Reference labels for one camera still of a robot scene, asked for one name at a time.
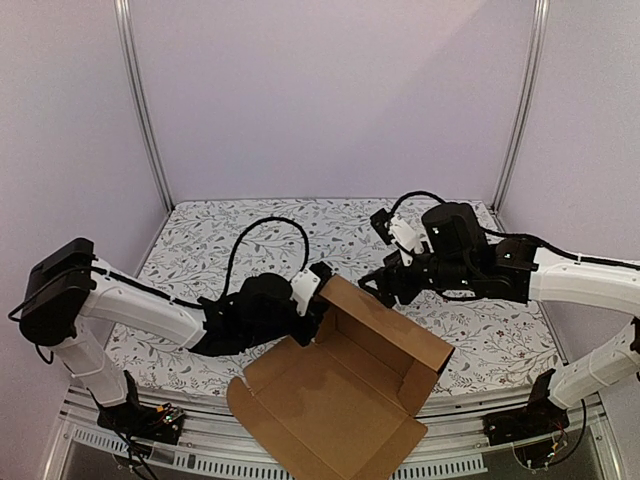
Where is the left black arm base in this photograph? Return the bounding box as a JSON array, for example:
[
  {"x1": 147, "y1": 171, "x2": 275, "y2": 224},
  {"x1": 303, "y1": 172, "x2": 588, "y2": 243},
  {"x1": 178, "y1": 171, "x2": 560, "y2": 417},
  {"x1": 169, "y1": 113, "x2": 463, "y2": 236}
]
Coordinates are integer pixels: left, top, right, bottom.
[{"x1": 95, "y1": 370, "x2": 185, "y2": 445}]

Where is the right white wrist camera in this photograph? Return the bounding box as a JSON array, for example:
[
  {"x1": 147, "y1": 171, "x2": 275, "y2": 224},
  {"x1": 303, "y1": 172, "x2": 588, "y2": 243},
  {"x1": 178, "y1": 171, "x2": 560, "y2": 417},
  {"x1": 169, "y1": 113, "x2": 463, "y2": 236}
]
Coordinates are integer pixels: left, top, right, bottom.
[{"x1": 370, "y1": 208, "x2": 429, "y2": 267}]

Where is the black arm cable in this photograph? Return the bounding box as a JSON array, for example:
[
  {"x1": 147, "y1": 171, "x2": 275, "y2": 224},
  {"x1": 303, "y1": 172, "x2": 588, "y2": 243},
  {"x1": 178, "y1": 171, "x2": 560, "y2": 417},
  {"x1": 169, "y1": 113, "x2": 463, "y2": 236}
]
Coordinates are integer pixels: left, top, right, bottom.
[
  {"x1": 89, "y1": 215, "x2": 311, "y2": 306},
  {"x1": 387, "y1": 189, "x2": 640, "y2": 271}
]

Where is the aluminium frame post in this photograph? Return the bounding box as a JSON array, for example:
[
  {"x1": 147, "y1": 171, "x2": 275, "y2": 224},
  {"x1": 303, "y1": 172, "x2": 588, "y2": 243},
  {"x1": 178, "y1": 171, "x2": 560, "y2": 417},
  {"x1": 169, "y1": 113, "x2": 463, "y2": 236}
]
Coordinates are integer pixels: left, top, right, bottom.
[
  {"x1": 490, "y1": 0, "x2": 551, "y2": 217},
  {"x1": 114, "y1": 0, "x2": 175, "y2": 214}
]

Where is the brown cardboard box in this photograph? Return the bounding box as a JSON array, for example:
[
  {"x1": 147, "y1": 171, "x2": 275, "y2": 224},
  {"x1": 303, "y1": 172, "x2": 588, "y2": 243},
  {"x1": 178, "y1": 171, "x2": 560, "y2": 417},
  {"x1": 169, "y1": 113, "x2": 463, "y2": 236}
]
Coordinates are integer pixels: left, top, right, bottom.
[{"x1": 226, "y1": 276, "x2": 454, "y2": 479}]

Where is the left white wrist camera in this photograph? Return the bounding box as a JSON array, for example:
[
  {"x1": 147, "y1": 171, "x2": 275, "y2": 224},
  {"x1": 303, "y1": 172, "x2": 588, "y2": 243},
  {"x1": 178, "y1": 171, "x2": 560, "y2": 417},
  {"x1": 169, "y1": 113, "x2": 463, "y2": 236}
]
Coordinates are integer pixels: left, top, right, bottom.
[{"x1": 290, "y1": 262, "x2": 333, "y2": 317}]

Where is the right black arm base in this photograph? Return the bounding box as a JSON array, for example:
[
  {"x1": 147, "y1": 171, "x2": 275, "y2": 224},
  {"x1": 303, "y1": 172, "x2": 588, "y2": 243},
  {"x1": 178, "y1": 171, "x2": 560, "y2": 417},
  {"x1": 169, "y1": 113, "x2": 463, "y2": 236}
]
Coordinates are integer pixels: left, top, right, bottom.
[{"x1": 482, "y1": 369, "x2": 570, "y2": 446}]

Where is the right aluminium frame post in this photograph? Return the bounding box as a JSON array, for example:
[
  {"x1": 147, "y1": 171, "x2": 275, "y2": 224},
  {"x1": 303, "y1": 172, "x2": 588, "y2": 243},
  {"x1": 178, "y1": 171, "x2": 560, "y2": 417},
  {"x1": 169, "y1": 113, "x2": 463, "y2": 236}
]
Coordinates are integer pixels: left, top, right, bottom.
[{"x1": 490, "y1": 0, "x2": 551, "y2": 217}]

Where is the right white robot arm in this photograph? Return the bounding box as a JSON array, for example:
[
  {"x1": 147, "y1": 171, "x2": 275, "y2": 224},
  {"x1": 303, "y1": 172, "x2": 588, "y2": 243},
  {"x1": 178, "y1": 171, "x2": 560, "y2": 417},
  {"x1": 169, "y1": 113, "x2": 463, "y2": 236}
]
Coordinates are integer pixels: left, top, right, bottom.
[{"x1": 359, "y1": 202, "x2": 639, "y2": 436}]

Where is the floral patterned table mat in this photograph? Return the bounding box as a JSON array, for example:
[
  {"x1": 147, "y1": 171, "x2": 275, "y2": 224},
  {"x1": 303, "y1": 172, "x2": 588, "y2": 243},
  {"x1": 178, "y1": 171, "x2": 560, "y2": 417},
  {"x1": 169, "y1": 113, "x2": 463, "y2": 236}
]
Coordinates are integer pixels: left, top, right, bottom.
[{"x1": 106, "y1": 198, "x2": 562, "y2": 396}]

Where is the left aluminium frame post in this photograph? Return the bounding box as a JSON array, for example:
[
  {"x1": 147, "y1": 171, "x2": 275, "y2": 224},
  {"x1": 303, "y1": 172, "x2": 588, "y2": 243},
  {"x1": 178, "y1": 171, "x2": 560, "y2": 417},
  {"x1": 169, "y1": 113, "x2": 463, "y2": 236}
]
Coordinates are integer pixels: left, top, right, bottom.
[{"x1": 114, "y1": 0, "x2": 175, "y2": 214}]

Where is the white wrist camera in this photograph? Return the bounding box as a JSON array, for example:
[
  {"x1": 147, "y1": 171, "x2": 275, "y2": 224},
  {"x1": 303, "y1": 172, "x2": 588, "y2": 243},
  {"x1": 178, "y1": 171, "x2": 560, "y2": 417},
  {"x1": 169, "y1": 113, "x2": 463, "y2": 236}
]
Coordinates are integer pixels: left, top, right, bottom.
[
  {"x1": 290, "y1": 262, "x2": 333, "y2": 317},
  {"x1": 370, "y1": 208, "x2": 429, "y2": 267}
]

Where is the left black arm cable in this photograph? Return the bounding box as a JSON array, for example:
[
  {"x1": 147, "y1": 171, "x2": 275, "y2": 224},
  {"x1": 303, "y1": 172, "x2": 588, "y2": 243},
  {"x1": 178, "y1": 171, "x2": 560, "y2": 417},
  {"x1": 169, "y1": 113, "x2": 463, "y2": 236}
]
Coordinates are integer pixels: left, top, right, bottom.
[{"x1": 89, "y1": 215, "x2": 311, "y2": 306}]

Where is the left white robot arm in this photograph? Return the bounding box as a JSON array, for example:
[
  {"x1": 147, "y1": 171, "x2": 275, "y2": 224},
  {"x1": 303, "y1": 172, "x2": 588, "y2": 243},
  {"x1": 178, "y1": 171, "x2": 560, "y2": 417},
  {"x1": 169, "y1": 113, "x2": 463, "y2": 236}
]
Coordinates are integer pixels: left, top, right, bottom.
[{"x1": 8, "y1": 238, "x2": 332, "y2": 434}]

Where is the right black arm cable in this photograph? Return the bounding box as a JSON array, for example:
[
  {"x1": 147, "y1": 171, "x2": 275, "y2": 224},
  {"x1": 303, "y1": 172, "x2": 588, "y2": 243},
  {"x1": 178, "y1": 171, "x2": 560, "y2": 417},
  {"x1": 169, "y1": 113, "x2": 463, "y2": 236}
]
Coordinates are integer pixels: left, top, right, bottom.
[{"x1": 387, "y1": 189, "x2": 640, "y2": 271}]

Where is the aluminium front rail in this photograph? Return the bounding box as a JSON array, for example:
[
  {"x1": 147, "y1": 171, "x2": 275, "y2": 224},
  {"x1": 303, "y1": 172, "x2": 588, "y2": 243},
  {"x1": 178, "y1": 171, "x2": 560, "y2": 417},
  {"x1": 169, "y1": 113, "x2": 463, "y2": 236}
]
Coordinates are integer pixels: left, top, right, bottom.
[{"x1": 41, "y1": 386, "x2": 624, "y2": 479}]

